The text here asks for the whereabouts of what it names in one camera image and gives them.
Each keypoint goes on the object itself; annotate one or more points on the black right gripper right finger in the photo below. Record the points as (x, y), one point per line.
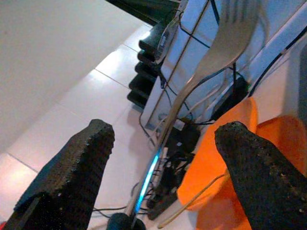
(263, 182)

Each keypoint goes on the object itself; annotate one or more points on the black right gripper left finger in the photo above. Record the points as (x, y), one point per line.
(67, 179)

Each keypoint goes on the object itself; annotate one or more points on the orange plate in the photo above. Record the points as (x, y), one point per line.
(283, 134)

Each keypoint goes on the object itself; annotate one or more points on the orange bowl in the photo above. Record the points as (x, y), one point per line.
(204, 163)

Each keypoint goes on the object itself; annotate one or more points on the black power adapter brick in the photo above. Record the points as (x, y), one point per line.
(237, 91)

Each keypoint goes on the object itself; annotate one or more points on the black power strip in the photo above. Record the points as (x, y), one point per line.
(163, 206)

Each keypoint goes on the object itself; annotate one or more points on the black stepped object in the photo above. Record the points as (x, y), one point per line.
(141, 83)

